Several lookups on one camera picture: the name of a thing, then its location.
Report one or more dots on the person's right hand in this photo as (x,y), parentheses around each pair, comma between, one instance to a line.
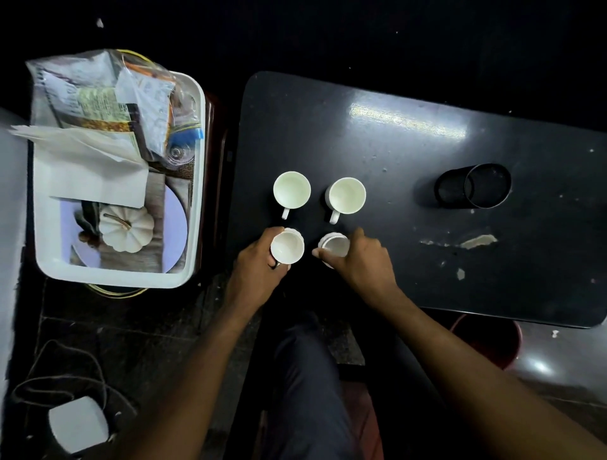
(365,268)

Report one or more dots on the person's left hand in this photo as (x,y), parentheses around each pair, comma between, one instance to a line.
(251,275)

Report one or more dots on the person's right thumb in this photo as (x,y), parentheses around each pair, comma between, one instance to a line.
(327,256)

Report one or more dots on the person's left thumb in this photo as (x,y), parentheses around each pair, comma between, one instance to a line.
(279,267)

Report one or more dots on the white ribbed ceramic cup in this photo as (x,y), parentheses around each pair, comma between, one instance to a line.
(288,247)
(335,243)

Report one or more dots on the person's right forearm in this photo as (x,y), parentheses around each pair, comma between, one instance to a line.
(479,379)

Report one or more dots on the person's left forearm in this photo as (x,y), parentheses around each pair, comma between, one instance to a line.
(189,388)

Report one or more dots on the white plain ceramic cup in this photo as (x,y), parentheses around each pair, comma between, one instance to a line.
(291,189)
(346,195)

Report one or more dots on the person's trouser leg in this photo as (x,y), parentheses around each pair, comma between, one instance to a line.
(308,393)

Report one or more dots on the clear drinking glass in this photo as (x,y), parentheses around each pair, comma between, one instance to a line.
(179,152)

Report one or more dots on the white pumpkin ornament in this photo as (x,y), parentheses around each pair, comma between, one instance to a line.
(127,228)

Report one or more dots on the black mesh pen holder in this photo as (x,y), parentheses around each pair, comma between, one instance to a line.
(479,185)

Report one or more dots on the red bucket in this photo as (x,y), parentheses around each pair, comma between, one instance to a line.
(488,339)

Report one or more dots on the white paper sheet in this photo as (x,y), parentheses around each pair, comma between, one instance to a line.
(90,168)

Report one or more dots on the white plastic tray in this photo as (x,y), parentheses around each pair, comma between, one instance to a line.
(47,237)

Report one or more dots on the clear plastic bag of papers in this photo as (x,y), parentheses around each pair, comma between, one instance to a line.
(99,104)

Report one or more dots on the white box device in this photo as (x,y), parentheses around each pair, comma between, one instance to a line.
(78,425)

